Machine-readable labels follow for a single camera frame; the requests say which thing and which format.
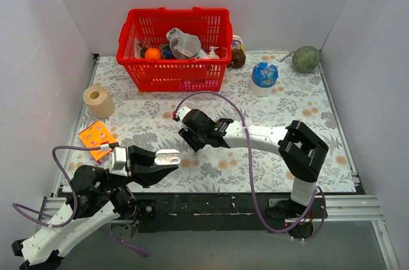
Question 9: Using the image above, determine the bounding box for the green melon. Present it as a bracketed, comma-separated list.
[279, 46, 321, 73]

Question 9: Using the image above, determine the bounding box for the orange snack box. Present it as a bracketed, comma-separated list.
[79, 121, 117, 164]

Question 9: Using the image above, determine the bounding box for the brown jar with label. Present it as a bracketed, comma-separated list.
[228, 34, 246, 69]

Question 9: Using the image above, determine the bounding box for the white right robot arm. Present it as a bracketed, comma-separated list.
[173, 107, 328, 218]

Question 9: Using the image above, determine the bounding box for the blue lidded white jar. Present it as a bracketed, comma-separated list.
[249, 62, 279, 97]

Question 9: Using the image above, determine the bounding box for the floral table mat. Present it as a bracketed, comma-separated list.
[62, 51, 357, 193]

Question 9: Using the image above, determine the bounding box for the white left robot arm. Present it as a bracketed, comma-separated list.
[12, 143, 180, 269]

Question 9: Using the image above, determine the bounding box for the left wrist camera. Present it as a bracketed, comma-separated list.
[100, 144, 128, 177]

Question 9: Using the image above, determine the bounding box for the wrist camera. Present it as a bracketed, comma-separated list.
[100, 144, 128, 177]
[173, 107, 191, 122]

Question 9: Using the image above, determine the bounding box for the white pump bottle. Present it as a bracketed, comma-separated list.
[208, 46, 220, 59]

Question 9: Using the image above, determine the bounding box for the red plastic shopping basket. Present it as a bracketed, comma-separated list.
[116, 7, 233, 92]

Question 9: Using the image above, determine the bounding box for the beige paper roll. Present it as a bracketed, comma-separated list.
[83, 83, 115, 119]

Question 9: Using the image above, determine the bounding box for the grey crumpled bag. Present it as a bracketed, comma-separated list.
[166, 27, 201, 59]

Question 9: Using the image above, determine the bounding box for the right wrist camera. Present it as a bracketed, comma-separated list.
[173, 107, 191, 122]

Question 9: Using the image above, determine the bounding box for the orange fruit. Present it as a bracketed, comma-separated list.
[144, 47, 162, 60]

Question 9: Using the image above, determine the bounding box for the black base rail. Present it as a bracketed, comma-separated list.
[110, 191, 316, 239]

